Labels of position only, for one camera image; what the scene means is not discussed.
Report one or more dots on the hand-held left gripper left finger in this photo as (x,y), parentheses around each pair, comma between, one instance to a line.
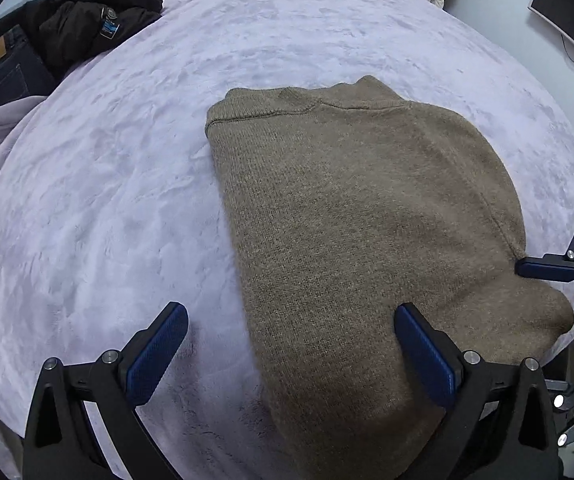
(159,350)

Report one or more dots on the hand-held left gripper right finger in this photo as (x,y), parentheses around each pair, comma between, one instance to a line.
(424,355)

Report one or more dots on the olive knit sweater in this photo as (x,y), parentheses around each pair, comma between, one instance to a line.
(367,210)

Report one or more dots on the lavender fleece bed blanket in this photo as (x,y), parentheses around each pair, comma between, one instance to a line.
(117,185)

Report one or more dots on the dark blue jeans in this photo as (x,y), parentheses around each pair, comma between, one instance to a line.
(2,75)

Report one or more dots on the black jacket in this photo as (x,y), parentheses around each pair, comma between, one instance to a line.
(77,25)

